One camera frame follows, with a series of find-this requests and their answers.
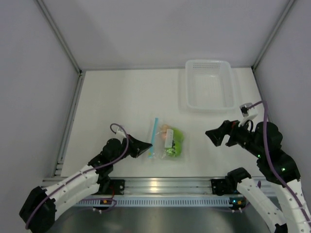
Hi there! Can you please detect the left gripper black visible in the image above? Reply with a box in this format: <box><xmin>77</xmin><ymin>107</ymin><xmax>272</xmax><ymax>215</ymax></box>
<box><xmin>111</xmin><ymin>133</ymin><xmax>152</xmax><ymax>164</ymax></box>

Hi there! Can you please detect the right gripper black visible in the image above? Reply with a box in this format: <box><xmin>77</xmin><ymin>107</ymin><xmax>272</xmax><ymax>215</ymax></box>
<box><xmin>205</xmin><ymin>115</ymin><xmax>264</xmax><ymax>157</ymax></box>

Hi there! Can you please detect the clear zip top bag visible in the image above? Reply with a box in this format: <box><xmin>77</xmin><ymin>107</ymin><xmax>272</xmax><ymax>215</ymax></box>
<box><xmin>147</xmin><ymin>117</ymin><xmax>185</xmax><ymax>161</ymax></box>

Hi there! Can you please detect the beige fake garlic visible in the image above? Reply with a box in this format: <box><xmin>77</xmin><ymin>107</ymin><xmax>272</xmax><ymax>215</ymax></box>
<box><xmin>161</xmin><ymin>124</ymin><xmax>170</xmax><ymax>133</ymax></box>

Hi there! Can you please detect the green fake melon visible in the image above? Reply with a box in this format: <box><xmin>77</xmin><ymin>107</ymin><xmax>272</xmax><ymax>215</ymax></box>
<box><xmin>164</xmin><ymin>128</ymin><xmax>184</xmax><ymax>158</ymax></box>

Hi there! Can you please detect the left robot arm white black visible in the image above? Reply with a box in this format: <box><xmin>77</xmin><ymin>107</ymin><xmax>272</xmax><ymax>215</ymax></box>
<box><xmin>19</xmin><ymin>135</ymin><xmax>152</xmax><ymax>233</ymax></box>

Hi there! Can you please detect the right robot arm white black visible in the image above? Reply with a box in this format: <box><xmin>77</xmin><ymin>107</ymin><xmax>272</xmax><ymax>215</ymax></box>
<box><xmin>205</xmin><ymin>120</ymin><xmax>311</xmax><ymax>233</ymax></box>

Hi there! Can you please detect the white plastic basket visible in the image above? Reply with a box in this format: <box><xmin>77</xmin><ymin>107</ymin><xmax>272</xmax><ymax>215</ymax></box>
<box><xmin>185</xmin><ymin>59</ymin><xmax>238</xmax><ymax>113</ymax></box>

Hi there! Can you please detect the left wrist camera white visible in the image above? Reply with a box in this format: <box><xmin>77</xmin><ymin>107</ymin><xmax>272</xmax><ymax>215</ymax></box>
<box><xmin>116</xmin><ymin>128</ymin><xmax>126</xmax><ymax>138</ymax></box>

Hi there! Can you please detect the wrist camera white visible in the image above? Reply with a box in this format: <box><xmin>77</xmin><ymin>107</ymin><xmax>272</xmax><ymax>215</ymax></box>
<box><xmin>116</xmin><ymin>128</ymin><xmax>126</xmax><ymax>138</ymax></box>
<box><xmin>239</xmin><ymin>103</ymin><xmax>258</xmax><ymax>127</ymax></box>

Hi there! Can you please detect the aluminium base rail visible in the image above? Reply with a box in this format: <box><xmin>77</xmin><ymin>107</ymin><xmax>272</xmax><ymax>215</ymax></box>
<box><xmin>41</xmin><ymin>176</ymin><xmax>273</xmax><ymax>196</ymax></box>

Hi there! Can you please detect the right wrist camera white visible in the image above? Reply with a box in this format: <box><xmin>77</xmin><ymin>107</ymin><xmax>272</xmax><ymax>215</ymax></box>
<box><xmin>239</xmin><ymin>103</ymin><xmax>258</xmax><ymax>127</ymax></box>

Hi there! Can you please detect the white slotted cable duct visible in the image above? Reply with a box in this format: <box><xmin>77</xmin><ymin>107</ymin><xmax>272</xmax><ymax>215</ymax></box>
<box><xmin>74</xmin><ymin>196</ymin><xmax>245</xmax><ymax>207</ymax></box>

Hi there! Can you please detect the left aluminium frame post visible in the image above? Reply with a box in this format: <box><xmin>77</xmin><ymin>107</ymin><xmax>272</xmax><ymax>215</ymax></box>
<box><xmin>35</xmin><ymin>0</ymin><xmax>85</xmax><ymax>73</ymax></box>

